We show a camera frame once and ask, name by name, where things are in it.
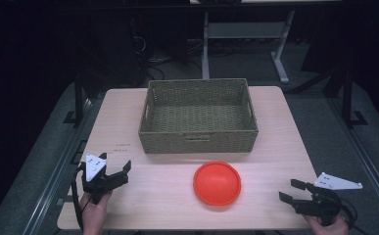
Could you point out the green woven basket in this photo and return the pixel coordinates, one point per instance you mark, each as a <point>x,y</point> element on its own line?
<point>197,117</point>

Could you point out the grey metal desk frame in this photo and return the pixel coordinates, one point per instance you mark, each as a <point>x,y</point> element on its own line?
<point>242,36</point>

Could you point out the black metal stand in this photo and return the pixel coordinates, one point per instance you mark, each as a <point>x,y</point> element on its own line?
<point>77,94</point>
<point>348,98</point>

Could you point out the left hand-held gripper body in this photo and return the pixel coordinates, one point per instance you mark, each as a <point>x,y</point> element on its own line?
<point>94,178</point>

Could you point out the red round plate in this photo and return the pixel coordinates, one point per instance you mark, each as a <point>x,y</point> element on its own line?
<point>217,183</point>

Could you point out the person's right hand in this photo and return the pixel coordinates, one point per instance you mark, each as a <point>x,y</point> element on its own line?
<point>327,226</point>

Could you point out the person's left hand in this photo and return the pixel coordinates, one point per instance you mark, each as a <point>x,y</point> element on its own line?
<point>94,212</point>

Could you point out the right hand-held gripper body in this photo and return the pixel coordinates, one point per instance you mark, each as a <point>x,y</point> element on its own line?
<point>325,200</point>

